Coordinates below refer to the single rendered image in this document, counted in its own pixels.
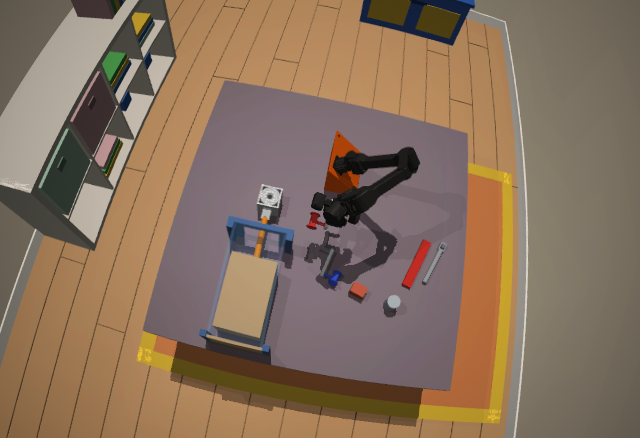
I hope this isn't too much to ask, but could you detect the grey crank handle with dark red knob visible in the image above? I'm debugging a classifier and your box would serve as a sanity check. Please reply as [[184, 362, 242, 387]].
[[306, 212, 329, 230]]

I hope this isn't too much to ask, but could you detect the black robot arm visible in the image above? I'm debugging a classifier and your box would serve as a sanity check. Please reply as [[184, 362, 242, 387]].
[[323, 146, 420, 228]]

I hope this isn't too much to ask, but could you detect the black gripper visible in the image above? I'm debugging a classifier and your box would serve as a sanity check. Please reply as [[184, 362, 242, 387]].
[[311, 192, 361, 225]]

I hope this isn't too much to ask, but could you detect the light grey cylinder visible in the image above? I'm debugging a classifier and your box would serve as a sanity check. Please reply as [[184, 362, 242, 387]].
[[383, 295, 401, 311]]

